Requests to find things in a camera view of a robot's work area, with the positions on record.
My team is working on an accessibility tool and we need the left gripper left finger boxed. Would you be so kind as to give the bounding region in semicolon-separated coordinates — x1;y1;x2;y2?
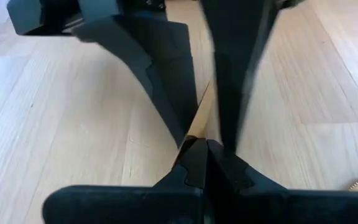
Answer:
41;138;208;224

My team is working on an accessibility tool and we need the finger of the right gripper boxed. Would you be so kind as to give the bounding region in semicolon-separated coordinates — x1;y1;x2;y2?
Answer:
72;14;199;147
199;0;282;154

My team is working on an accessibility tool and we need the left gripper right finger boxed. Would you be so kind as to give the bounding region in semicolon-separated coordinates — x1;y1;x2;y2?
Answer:
206;139;358;224

